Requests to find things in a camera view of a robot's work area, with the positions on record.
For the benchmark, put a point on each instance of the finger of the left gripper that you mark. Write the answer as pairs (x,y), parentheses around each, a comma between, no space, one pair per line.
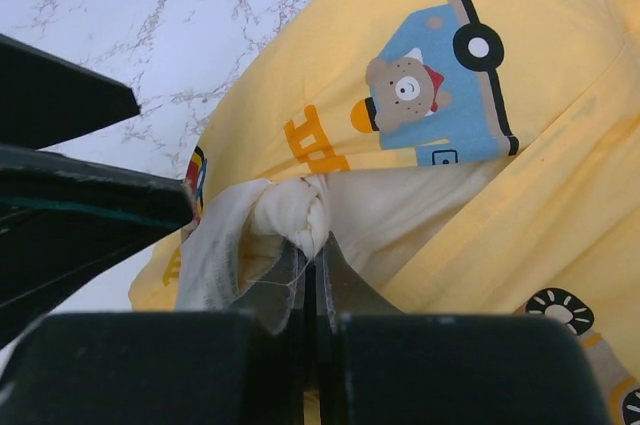
(46,100)
(65,221)

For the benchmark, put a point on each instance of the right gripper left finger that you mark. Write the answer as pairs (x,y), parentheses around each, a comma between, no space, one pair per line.
(269,349)

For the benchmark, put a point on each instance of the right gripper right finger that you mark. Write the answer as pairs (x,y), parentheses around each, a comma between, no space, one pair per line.
(339,290)

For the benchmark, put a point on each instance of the yellow cartoon-print pillowcase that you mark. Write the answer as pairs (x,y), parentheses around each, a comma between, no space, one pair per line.
(551,87)

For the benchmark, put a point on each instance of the white pillow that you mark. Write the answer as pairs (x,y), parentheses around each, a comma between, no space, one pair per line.
(380,219)

